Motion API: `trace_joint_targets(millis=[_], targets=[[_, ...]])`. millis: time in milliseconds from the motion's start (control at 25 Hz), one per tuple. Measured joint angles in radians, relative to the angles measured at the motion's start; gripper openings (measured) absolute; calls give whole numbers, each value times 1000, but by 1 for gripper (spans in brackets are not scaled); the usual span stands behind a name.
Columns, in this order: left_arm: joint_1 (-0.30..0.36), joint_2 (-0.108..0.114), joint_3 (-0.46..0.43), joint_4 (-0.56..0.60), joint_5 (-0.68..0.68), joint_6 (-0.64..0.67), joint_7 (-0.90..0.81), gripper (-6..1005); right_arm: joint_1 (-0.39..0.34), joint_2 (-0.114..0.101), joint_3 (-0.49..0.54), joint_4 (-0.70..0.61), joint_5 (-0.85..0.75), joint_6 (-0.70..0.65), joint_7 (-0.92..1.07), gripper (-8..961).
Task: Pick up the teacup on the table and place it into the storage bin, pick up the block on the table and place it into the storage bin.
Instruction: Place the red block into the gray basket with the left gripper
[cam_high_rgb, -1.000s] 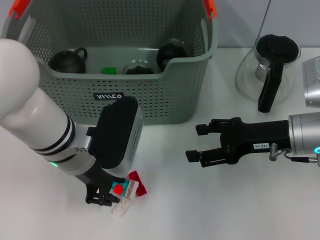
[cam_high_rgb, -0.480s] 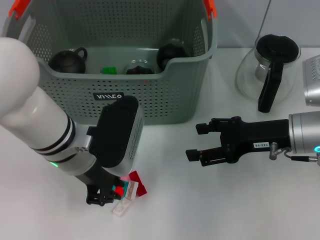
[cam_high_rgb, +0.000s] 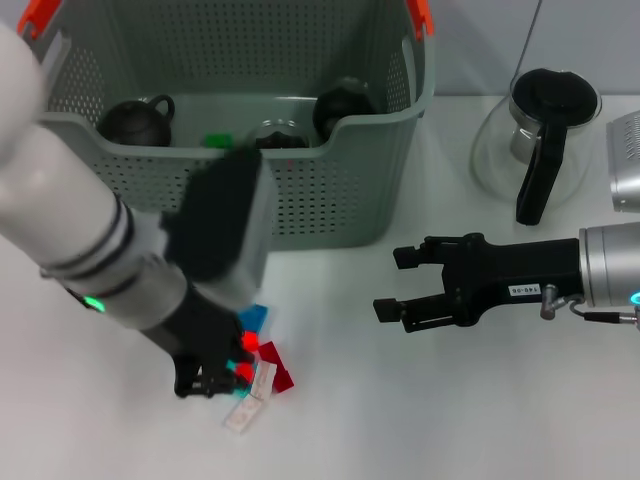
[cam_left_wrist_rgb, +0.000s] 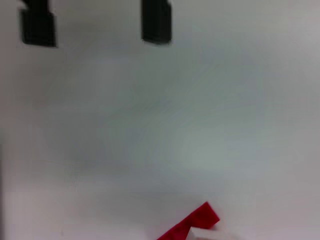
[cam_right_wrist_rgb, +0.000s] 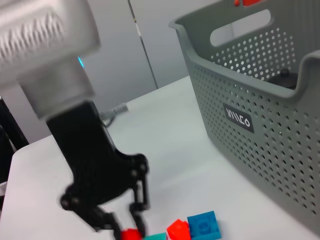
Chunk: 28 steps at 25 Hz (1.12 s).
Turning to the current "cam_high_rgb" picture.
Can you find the dark clay teapot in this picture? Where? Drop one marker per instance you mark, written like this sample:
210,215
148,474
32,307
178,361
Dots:
135,125

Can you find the blue square toy brick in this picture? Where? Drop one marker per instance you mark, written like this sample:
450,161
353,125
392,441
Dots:
255,319

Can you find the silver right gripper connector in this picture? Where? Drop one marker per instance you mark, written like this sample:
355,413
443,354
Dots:
549,302

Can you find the small red stud brick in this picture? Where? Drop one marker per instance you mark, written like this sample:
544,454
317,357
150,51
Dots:
245,371

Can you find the grey-green perforated storage basket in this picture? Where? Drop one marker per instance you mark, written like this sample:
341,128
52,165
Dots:
340,190

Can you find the glass teacup black base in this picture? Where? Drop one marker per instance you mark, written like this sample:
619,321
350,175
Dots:
281,137
342,105

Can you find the white translucent toy brick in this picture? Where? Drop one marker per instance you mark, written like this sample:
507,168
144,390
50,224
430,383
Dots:
262,382

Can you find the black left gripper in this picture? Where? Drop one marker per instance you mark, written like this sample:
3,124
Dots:
205,330

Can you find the small green toy brick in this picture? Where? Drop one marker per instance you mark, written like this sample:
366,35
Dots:
220,141

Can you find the red sloped toy brick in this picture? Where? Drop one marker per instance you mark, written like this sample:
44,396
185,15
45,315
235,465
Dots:
251,341

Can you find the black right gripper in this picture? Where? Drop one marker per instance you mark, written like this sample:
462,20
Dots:
510,277

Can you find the dark red toy brick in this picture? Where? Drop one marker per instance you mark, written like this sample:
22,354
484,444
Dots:
282,382

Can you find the flat white plate brick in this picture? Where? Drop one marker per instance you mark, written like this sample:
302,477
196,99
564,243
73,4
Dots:
244,416

